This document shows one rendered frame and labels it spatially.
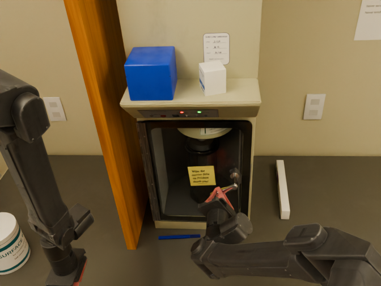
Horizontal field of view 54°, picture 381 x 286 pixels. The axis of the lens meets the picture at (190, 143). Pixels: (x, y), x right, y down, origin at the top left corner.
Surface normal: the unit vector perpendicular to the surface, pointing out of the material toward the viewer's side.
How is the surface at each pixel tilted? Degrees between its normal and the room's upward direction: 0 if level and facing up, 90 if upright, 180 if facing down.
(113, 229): 0
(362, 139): 90
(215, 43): 90
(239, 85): 0
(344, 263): 50
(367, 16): 90
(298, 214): 0
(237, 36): 90
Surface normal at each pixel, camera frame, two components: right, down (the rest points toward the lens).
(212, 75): 0.22, 0.58
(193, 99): -0.06, -0.80
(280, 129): -0.07, 0.61
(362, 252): -0.68, -0.73
